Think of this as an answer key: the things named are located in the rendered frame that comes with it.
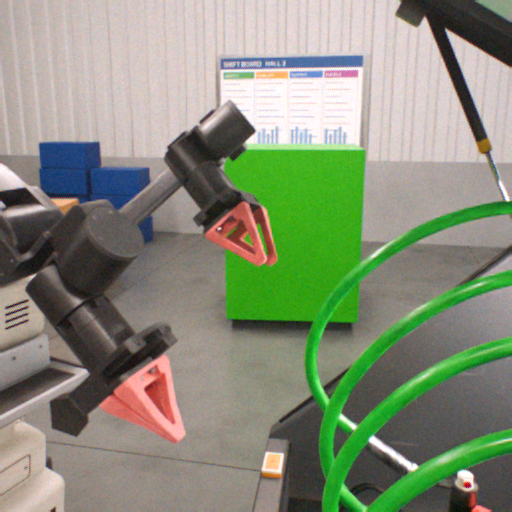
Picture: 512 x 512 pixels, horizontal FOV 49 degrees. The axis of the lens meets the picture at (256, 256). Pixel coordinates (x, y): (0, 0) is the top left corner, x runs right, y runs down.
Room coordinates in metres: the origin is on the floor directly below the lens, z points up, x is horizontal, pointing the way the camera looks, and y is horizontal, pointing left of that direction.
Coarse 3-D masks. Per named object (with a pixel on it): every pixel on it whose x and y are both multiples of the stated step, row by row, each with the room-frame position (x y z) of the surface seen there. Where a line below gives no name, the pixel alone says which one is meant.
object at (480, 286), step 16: (464, 288) 0.47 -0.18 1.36; (480, 288) 0.46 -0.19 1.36; (496, 288) 0.46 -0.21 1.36; (432, 304) 0.47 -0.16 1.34; (448, 304) 0.47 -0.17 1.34; (400, 320) 0.48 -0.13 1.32; (416, 320) 0.47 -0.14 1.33; (384, 336) 0.48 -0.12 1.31; (400, 336) 0.47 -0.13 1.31; (368, 352) 0.48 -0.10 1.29; (352, 368) 0.48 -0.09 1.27; (368, 368) 0.48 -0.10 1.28; (352, 384) 0.48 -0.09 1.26; (336, 400) 0.48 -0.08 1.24; (336, 416) 0.48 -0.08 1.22; (320, 432) 0.49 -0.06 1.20; (320, 448) 0.49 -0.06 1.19; (352, 496) 0.48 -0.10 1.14
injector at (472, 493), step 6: (456, 480) 0.55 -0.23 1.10; (456, 486) 0.54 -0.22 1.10; (474, 486) 0.54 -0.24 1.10; (450, 492) 0.55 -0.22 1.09; (456, 492) 0.54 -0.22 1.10; (462, 492) 0.53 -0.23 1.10; (468, 492) 0.53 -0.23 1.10; (474, 492) 0.53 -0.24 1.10; (450, 498) 0.55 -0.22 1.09; (456, 498) 0.54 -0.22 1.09; (462, 498) 0.53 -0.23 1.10; (468, 498) 0.53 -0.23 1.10; (474, 498) 0.53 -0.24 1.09; (450, 504) 0.55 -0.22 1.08; (456, 504) 0.54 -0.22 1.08; (462, 504) 0.53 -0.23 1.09; (468, 504) 0.53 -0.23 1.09; (474, 504) 0.54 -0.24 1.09; (450, 510) 0.54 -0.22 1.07; (456, 510) 0.54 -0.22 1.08; (462, 510) 0.53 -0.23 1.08; (468, 510) 0.53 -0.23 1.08
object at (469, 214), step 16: (464, 208) 0.55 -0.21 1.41; (480, 208) 0.54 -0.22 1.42; (496, 208) 0.54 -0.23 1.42; (432, 224) 0.55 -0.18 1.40; (448, 224) 0.55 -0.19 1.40; (400, 240) 0.55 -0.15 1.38; (416, 240) 0.55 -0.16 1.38; (368, 256) 0.57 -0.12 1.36; (384, 256) 0.56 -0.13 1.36; (352, 272) 0.56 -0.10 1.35; (368, 272) 0.56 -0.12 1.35; (336, 288) 0.57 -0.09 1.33; (336, 304) 0.56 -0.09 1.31; (320, 320) 0.56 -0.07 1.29; (320, 336) 0.57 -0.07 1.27; (320, 384) 0.57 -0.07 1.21; (320, 400) 0.56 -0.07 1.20
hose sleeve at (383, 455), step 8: (376, 440) 0.56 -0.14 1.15; (368, 448) 0.55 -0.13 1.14; (376, 448) 0.55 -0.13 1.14; (384, 448) 0.55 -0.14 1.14; (376, 456) 0.56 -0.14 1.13; (384, 456) 0.55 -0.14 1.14; (392, 456) 0.55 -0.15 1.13; (400, 456) 0.56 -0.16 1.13; (392, 464) 0.55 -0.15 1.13; (400, 464) 0.55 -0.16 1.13; (408, 464) 0.55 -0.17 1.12; (400, 472) 0.55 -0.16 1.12; (408, 472) 0.55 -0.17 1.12
